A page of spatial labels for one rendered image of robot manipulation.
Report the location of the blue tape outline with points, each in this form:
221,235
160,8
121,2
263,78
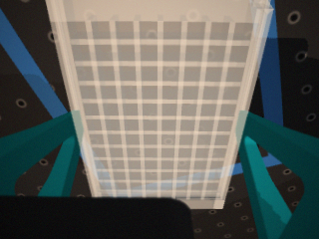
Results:
269,75

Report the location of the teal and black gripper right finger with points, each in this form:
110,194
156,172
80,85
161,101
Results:
297,151

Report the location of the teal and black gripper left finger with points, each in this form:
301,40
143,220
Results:
21,150

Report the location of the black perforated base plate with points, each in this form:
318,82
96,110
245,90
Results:
297,24

